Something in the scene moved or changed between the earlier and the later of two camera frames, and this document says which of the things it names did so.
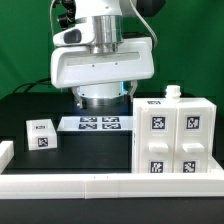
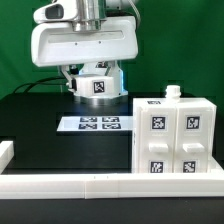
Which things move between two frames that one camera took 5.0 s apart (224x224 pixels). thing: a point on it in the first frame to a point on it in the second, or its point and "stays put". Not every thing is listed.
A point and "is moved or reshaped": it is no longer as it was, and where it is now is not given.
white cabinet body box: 173,135 stays put
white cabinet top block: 41,134 is moved or reshaped
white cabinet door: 193,139 stays put
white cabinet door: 157,143 stays put
